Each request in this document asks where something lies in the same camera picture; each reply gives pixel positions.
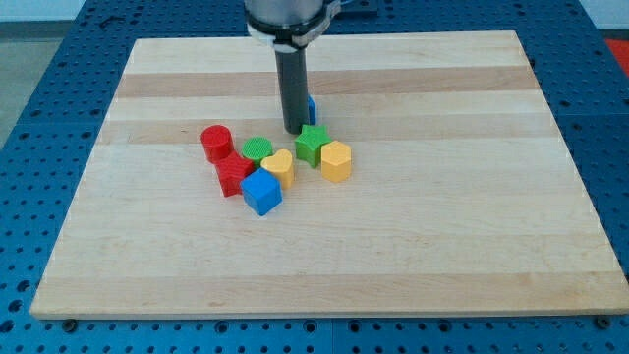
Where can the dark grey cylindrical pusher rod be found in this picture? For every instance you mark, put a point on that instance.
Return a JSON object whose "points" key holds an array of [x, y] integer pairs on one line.
{"points": [[293, 85]]}

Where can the yellow heart block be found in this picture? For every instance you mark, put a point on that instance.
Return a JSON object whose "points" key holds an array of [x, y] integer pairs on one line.
{"points": [[281, 166]]}

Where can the yellow hexagon block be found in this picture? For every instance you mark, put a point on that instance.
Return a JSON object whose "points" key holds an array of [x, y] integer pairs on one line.
{"points": [[336, 161]]}

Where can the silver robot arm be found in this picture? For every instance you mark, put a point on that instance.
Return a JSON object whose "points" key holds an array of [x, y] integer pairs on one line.
{"points": [[288, 26]]}

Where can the red cylinder block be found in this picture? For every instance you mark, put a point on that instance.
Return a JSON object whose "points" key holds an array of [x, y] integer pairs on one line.
{"points": [[217, 142]]}

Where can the red star block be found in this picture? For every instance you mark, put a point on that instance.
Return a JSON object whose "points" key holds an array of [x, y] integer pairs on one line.
{"points": [[231, 171]]}

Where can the green cylinder block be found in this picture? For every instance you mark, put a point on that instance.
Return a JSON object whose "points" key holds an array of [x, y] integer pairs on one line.
{"points": [[256, 149]]}

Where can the blue triangle block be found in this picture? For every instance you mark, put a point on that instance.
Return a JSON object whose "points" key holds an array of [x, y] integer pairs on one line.
{"points": [[312, 110]]}

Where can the blue cube block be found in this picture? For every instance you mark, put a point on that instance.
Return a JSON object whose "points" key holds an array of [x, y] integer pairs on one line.
{"points": [[261, 191]]}

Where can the green star block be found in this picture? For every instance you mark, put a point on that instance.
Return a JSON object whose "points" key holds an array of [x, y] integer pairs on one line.
{"points": [[308, 144]]}

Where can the wooden board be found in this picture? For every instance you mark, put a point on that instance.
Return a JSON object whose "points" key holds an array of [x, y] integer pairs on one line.
{"points": [[463, 201]]}

